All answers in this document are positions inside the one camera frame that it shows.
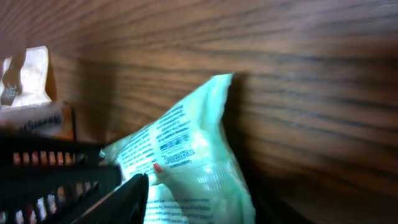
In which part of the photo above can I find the brown snack pouch red label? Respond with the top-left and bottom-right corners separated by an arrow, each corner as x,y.
1,46 -> 52,108

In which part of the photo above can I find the light green wipes packet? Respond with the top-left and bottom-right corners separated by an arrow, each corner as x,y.
100,74 -> 256,224

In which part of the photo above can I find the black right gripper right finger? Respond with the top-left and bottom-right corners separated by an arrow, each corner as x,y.
251,189 -> 311,224

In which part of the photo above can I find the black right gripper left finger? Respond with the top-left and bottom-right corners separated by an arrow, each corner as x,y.
0,130 -> 150,224

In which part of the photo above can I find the small orange box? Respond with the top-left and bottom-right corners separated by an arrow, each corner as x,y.
1,103 -> 75,141

